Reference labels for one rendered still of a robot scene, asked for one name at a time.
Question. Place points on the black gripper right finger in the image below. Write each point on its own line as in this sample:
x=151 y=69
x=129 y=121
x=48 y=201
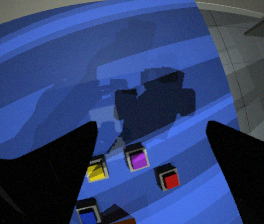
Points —
x=241 y=158

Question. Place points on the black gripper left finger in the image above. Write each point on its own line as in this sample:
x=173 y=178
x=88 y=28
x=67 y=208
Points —
x=43 y=185

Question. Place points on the purple button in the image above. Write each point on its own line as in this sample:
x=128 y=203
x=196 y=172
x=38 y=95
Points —
x=137 y=158

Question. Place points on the yellow button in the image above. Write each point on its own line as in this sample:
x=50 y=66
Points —
x=97 y=170

